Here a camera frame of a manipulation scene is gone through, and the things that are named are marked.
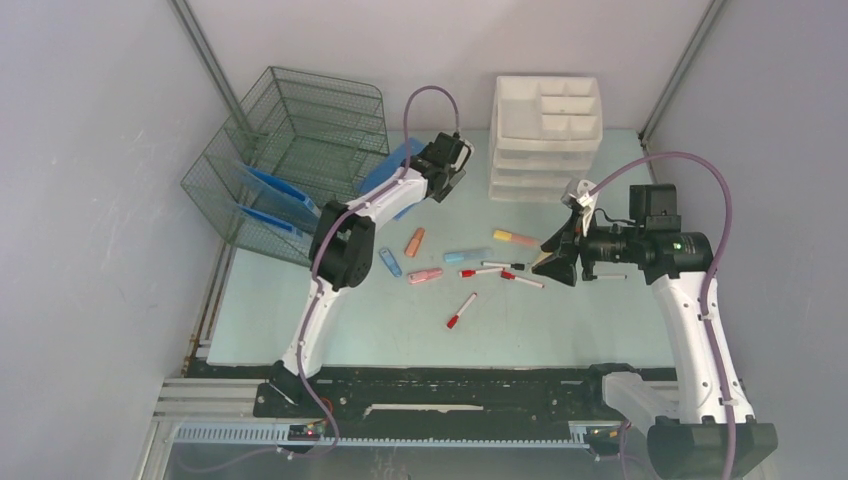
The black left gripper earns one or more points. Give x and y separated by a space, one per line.
454 175

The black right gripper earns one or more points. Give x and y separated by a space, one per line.
559 267

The blue folder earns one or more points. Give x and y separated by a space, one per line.
384 170
286 188
296 227

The white plastic drawer organizer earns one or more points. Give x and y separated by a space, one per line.
545 132

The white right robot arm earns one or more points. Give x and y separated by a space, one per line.
689 331

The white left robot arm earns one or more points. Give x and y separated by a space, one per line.
343 249

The red cap marker right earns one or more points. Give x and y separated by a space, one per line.
517 278

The red cap marker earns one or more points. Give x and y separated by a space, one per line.
467 273
452 322
517 278

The yellow pink highlighter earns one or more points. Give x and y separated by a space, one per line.
515 238

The red cap marker upper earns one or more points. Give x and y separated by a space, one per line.
467 273

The blue transparent correction tape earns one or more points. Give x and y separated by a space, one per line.
390 262

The pink correction tape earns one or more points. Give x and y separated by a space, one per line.
424 275

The red cap marker lower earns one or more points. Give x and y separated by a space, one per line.
452 322

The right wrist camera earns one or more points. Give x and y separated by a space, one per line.
579 195

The green wire mesh rack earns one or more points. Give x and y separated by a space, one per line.
319 133

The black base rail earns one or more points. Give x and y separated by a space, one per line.
350 406

